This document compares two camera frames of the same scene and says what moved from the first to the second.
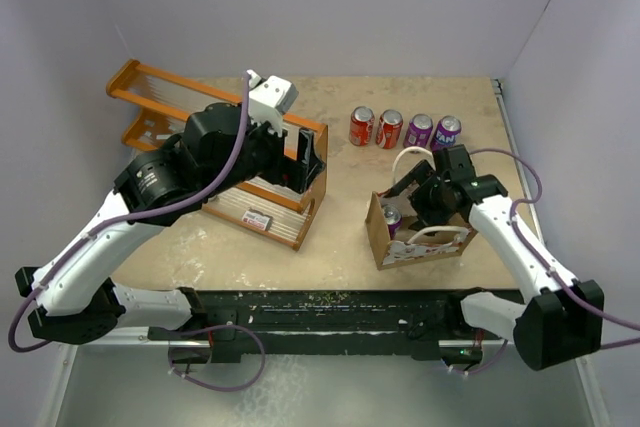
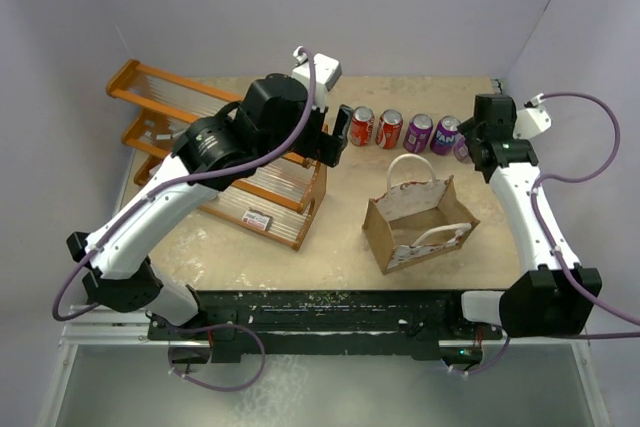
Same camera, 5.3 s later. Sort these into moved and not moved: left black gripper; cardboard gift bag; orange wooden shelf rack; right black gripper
Moved: right black gripper; left black gripper
Not moved: orange wooden shelf rack; cardboard gift bag
